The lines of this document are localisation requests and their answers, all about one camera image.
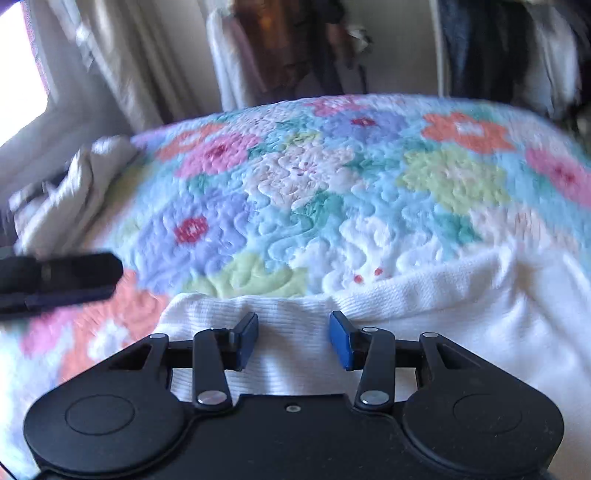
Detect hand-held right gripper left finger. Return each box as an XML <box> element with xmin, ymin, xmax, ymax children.
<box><xmin>108</xmin><ymin>312</ymin><xmax>259</xmax><ymax>411</ymax></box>

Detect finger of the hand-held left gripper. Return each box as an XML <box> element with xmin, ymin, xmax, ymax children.
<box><xmin>0</xmin><ymin>251</ymin><xmax>124</xmax><ymax>315</ymax></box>

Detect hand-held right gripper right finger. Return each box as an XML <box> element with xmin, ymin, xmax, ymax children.
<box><xmin>329</xmin><ymin>311</ymin><xmax>482</xmax><ymax>411</ymax></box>

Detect white garment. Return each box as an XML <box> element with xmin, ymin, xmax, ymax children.
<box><xmin>531</xmin><ymin>9</ymin><xmax>585</xmax><ymax>118</ymax></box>
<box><xmin>154</xmin><ymin>249</ymin><xmax>591</xmax><ymax>467</ymax></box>

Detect dark hanging clothes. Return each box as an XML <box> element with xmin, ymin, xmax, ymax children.
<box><xmin>436</xmin><ymin>0</ymin><xmax>546</xmax><ymax>109</ymax></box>

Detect folded beige cloth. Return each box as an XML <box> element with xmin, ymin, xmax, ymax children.
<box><xmin>9</xmin><ymin>135</ymin><xmax>141</xmax><ymax>257</ymax></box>

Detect floral quilt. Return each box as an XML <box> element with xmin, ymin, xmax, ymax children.
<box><xmin>0</xmin><ymin>95</ymin><xmax>591</xmax><ymax>467</ymax></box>

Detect bright window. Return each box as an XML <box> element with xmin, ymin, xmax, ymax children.
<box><xmin>0</xmin><ymin>0</ymin><xmax>51</xmax><ymax>146</ymax></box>

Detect beige curtain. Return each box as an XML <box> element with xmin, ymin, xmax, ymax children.
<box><xmin>28</xmin><ymin>0</ymin><xmax>222</xmax><ymax>137</ymax></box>

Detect brown hanging garment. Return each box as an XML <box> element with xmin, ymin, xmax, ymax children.
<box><xmin>233</xmin><ymin>0</ymin><xmax>358</xmax><ymax>95</ymax></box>

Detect white hanging garment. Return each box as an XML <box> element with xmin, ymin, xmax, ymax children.
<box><xmin>531</xmin><ymin>9</ymin><xmax>585</xmax><ymax>118</ymax></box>

